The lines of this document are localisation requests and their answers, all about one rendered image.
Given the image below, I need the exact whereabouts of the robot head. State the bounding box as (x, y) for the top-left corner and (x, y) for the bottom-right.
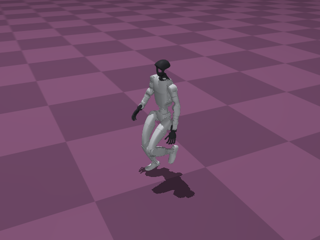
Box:
(154, 59), (171, 81)

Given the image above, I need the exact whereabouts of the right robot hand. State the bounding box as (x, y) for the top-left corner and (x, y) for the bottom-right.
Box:
(131, 104), (143, 121)

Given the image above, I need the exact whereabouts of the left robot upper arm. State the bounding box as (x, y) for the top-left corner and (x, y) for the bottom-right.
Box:
(167, 83), (181, 111)

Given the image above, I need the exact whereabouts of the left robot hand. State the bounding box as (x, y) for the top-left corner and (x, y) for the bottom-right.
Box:
(165, 125), (177, 145)

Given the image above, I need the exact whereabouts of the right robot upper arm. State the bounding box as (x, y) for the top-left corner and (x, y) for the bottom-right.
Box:
(146, 74), (157, 96)

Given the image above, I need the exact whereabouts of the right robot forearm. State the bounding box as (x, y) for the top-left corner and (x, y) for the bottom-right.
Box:
(138, 89), (151, 109)

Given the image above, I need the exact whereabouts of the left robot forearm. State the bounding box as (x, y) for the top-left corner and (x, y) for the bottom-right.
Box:
(171, 105), (181, 131)

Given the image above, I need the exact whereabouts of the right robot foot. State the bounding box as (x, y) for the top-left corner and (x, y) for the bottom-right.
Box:
(145, 161), (160, 171)

